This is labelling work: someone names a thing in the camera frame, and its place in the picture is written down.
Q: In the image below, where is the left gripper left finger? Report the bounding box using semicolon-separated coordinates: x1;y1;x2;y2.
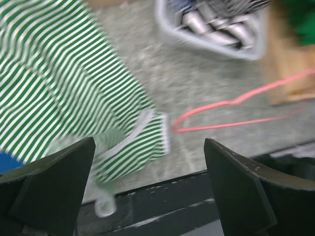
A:
0;137;95;236

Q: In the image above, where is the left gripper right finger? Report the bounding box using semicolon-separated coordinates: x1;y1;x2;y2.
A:
204;139;315;236

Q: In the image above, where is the blue cloth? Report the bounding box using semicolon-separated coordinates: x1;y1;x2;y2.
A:
0;153;23;173

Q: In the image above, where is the pink hanger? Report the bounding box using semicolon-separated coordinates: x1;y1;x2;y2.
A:
172;68;315;133

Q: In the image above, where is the green striped tank top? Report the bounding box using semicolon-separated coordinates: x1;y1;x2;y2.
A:
0;0;170;217

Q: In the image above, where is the black white striped tank top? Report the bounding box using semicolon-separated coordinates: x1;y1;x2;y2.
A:
177;0;257;50

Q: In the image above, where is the black base beam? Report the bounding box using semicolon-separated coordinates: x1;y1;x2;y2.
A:
75;145;315;236

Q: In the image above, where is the white plastic perforated basket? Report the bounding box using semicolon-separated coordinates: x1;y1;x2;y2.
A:
155;0;270;61

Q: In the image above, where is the right wooden clothes rack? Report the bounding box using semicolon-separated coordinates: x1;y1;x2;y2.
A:
261;1;315;105

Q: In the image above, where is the green t-shirt front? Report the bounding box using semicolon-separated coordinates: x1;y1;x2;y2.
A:
282;0;315;46

